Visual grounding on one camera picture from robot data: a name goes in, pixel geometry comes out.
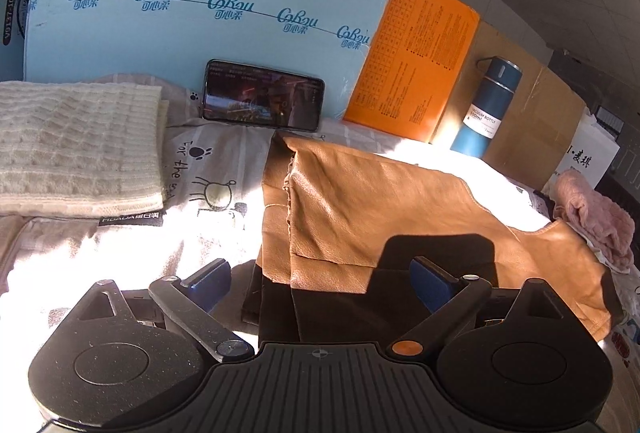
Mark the black smartphone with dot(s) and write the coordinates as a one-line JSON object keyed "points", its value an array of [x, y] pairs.
{"points": [[261, 95]]}

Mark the printed bed sheet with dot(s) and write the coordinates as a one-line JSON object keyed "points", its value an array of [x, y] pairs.
{"points": [[210, 178]]}

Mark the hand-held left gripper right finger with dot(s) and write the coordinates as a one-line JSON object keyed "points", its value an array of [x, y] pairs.
{"points": [[426, 282]]}

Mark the cream knitted folded cloth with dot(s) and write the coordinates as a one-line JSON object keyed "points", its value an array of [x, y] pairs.
{"points": [[75, 148]]}

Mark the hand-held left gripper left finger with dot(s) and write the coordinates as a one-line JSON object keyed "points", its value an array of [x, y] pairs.
{"points": [[212, 279]]}

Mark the brown cardboard box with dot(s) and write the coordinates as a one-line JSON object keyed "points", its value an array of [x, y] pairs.
{"points": [[520, 118]]}

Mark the orange printed box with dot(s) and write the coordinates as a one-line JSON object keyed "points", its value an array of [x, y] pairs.
{"points": [[410, 58]]}

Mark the tan leather garment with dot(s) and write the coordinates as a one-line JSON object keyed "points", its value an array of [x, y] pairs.
{"points": [[380, 223]]}

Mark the white paper bag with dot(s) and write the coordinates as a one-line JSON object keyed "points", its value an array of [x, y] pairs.
{"points": [[592, 153]]}

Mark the pink fluffy cloth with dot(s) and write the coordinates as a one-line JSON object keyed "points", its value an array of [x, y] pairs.
{"points": [[595, 218]]}

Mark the blue vacuum bottle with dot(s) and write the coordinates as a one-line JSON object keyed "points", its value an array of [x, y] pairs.
{"points": [[487, 108]]}

